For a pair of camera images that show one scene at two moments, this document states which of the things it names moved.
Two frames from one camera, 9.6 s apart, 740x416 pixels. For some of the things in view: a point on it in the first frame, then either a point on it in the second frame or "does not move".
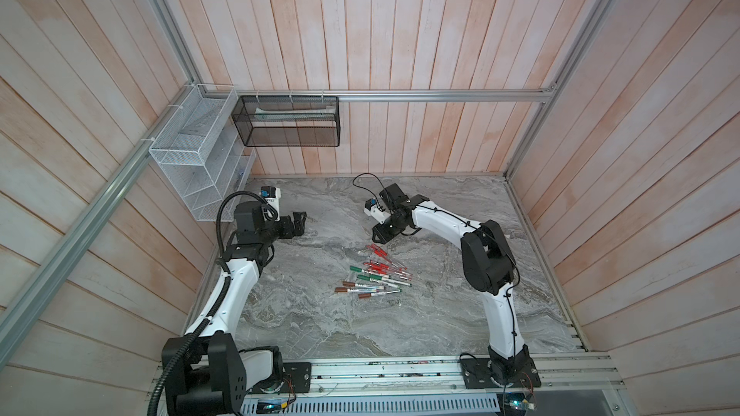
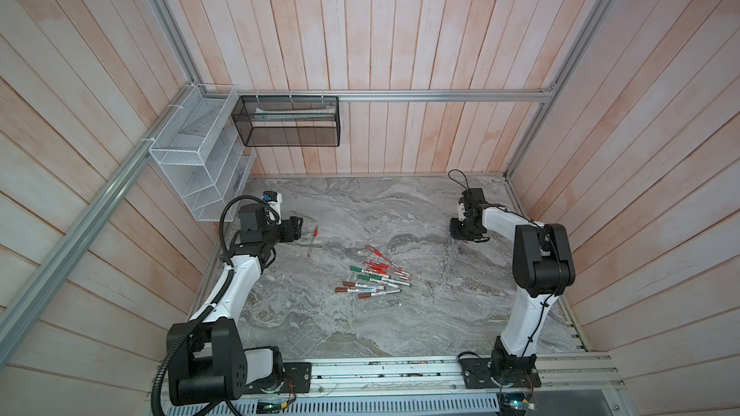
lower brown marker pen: x=364 y=296 does not move
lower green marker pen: x=383 y=279 does not move
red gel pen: x=391 y=274 does not move
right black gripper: x=382 y=238 -> x=455 y=233
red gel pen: x=387 y=271 does not move
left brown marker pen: x=347 y=290 does not move
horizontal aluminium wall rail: x=367 y=95 does not move
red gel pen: x=379 y=251 -> x=315 y=234
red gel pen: x=383 y=269 -> x=379 y=253
